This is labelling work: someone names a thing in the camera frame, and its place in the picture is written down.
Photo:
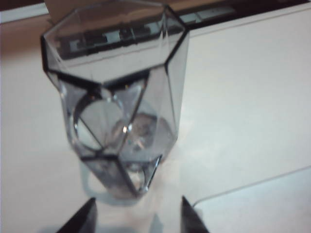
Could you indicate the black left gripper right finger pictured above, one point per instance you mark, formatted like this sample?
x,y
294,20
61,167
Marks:
x,y
189,218

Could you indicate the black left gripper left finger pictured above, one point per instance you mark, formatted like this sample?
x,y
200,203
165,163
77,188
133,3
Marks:
x,y
85,218

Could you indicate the beige desk divider panel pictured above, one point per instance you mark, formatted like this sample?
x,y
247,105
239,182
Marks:
x,y
267,3

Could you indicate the clear faceted water cup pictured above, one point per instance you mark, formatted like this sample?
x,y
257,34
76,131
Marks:
x,y
145,97

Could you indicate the silver Dell laptop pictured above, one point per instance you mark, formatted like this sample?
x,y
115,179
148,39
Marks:
x,y
255,206

